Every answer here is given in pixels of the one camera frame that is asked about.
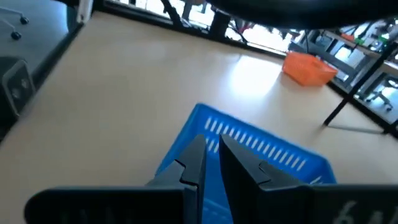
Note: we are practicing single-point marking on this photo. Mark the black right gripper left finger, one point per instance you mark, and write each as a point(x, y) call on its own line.
point(192, 168)

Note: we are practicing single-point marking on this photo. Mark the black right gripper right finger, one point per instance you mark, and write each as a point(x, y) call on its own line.
point(242, 174)

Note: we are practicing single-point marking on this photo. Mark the blue plastic basket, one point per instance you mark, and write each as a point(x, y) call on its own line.
point(264, 155)

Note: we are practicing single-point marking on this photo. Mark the orange plastic basket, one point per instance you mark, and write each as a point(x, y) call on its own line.
point(308, 70)

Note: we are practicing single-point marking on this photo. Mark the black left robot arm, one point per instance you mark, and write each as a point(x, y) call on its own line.
point(17, 90)

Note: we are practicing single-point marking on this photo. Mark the black metal wooden shelf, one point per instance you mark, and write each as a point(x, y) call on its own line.
point(357, 88)

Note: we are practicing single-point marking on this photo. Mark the black diagonal strut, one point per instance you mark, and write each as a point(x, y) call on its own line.
point(172, 14)

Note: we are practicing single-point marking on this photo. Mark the office chair base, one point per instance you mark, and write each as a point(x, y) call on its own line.
point(381, 96)
point(24, 20)

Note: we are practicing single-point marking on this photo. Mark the wooden background table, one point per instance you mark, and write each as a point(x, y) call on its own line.
point(348, 42)

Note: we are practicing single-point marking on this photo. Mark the black rig frame post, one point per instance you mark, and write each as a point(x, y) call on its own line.
point(220, 25)

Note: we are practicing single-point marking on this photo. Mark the white post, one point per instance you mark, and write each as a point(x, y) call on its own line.
point(84, 9)

